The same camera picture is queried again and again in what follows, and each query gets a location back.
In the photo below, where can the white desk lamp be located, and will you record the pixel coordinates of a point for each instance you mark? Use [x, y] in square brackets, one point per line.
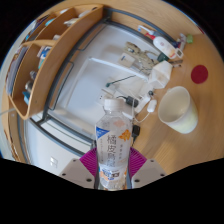
[113, 65]

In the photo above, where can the blue spray bottle white nozzle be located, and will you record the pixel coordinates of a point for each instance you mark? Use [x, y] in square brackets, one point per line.
[146, 30]

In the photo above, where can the wooden shelf unit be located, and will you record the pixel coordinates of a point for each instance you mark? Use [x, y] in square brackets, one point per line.
[63, 43]

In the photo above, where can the grey metal desk frame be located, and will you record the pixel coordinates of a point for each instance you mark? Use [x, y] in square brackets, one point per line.
[50, 103]

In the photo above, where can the clear drink bottle white cap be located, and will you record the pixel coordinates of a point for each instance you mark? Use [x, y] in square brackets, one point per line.
[113, 146]

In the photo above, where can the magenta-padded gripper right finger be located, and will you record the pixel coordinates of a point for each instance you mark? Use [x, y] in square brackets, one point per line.
[150, 171]

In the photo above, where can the black charger block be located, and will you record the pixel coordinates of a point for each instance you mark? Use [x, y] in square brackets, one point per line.
[135, 130]

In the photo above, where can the cream white cup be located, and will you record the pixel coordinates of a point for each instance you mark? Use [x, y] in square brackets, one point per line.
[181, 115]

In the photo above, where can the brown tree figure toy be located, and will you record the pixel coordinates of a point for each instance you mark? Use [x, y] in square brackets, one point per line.
[141, 55]

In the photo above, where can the white power strip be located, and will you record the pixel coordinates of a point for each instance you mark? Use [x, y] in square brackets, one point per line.
[142, 104]

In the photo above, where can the small white oval case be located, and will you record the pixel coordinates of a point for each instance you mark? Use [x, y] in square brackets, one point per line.
[151, 106]

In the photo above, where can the green small packet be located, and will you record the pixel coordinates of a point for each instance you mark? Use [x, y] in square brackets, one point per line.
[189, 38]

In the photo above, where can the flat round red coaster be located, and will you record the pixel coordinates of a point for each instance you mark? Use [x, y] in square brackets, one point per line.
[199, 74]

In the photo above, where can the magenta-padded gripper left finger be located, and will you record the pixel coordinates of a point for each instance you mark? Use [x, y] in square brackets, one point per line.
[75, 171]

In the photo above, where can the black plug adapter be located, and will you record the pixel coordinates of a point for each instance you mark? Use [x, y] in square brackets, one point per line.
[132, 101]

